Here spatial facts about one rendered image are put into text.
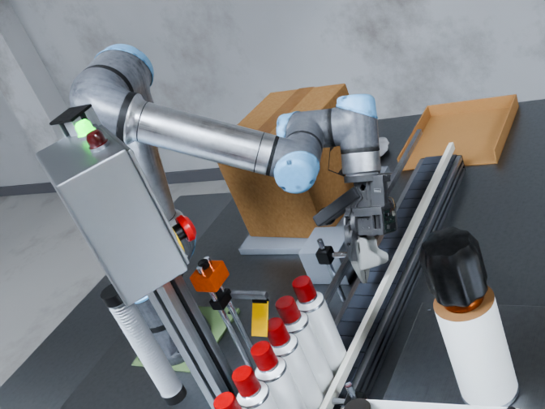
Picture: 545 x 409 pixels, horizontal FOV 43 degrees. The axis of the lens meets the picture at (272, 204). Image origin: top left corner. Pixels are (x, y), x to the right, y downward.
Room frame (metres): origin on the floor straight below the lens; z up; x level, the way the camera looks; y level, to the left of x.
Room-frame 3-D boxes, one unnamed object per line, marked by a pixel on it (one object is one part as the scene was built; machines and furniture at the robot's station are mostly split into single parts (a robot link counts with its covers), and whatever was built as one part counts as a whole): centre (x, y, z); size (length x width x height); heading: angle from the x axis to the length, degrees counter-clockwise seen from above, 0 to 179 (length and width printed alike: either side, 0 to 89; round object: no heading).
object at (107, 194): (0.86, 0.20, 1.38); 0.17 x 0.10 x 0.19; 17
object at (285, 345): (0.89, 0.07, 0.98); 0.05 x 0.05 x 0.20
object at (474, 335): (0.78, -0.20, 1.03); 0.09 x 0.09 x 0.30
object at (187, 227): (0.83, 0.12, 1.32); 0.04 x 0.03 x 0.04; 17
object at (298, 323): (0.93, 0.04, 0.98); 0.05 x 0.05 x 0.20
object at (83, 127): (0.90, 0.19, 1.49); 0.03 x 0.03 x 0.02
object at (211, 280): (0.92, 0.11, 1.04); 0.10 x 0.04 x 0.33; 52
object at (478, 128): (1.68, -0.55, 0.85); 0.30 x 0.26 x 0.04; 142
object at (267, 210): (1.63, -0.10, 0.99); 0.30 x 0.24 x 0.27; 138
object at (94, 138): (0.84, 0.17, 1.49); 0.03 x 0.03 x 0.02
